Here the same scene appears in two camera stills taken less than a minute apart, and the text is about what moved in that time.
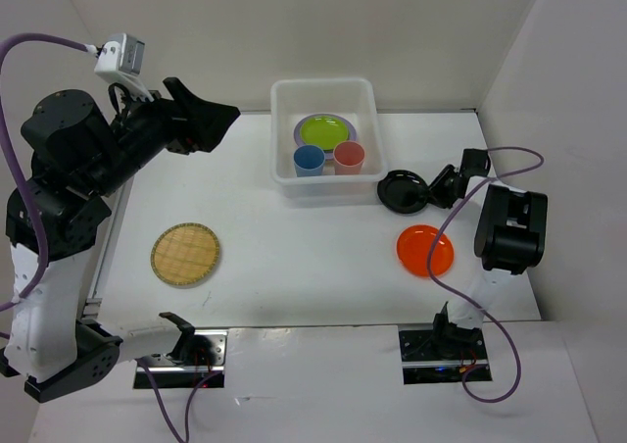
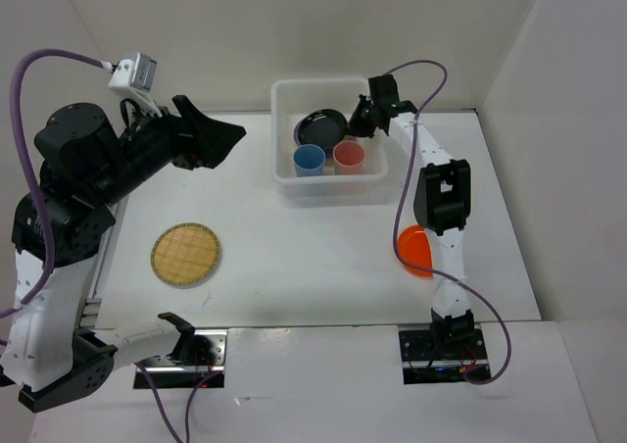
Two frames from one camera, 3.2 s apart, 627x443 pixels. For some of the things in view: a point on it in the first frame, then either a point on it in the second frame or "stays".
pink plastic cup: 349,158 stays
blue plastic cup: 309,161 stays
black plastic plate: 403,191 to 324,127
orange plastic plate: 413,248 stays
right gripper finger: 442,176 to 363,121
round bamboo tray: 184,254 stays
